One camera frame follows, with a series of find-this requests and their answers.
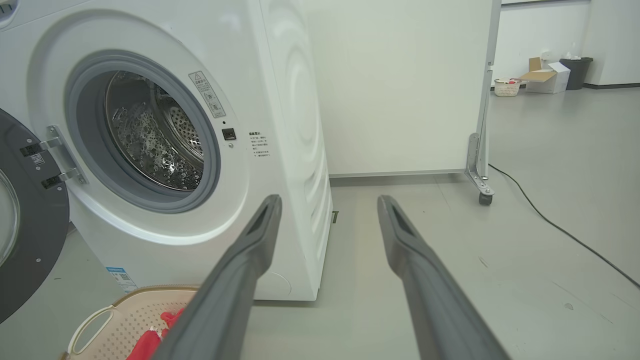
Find black floor cable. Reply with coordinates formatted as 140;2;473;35
489;164;640;290

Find white cardboard box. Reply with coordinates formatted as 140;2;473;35
520;56;571;94

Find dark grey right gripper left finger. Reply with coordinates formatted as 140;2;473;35
152;194;283;360

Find small white storage basket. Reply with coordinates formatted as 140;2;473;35
494;77;523;97

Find blue energy label sticker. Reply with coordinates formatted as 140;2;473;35
106;266;138;293

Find red and white garment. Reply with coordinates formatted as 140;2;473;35
126;307;186;360

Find white washing machine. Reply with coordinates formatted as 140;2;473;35
0;0;333;302

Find dark round washing machine door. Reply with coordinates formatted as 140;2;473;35
0;107;71;325

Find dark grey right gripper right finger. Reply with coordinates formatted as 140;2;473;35
376;195;511;360

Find black trash bin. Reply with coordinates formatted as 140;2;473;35
559;56;594;91

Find cream perforated laundry basket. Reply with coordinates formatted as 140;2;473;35
60;285;201;360

